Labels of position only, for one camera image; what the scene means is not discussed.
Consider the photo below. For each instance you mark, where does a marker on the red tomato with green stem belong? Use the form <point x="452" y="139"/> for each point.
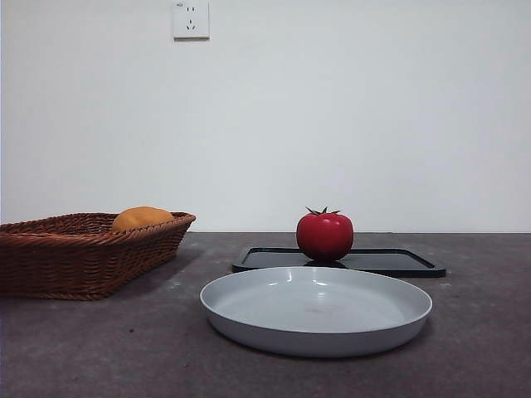
<point x="324" y="234"/>

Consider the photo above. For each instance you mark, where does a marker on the pale grey round plate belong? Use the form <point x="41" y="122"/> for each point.
<point x="315" y="311"/>

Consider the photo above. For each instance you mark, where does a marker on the orange round fruit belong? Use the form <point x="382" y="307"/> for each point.
<point x="143" y="217"/>

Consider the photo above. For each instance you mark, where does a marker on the black rectangular tray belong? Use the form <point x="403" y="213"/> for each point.
<point x="394" y="261"/>

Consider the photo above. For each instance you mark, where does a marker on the brown wicker basket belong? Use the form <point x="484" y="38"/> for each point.
<point x="83" y="265"/>

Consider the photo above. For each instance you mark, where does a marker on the white wall socket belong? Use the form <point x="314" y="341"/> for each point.
<point x="191" y="20"/>

